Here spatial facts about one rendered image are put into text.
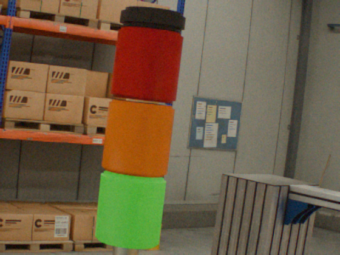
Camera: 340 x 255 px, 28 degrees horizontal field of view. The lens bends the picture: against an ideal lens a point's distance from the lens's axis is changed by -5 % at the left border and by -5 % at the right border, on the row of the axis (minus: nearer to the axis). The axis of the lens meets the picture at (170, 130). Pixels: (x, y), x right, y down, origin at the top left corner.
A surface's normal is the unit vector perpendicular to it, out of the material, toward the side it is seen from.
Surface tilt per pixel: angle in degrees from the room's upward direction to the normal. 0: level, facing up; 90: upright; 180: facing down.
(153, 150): 90
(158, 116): 90
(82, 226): 91
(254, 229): 90
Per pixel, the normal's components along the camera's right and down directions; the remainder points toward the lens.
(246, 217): -0.77, -0.06
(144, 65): 0.01, 0.05
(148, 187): 0.50, 0.11
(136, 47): -0.25, 0.02
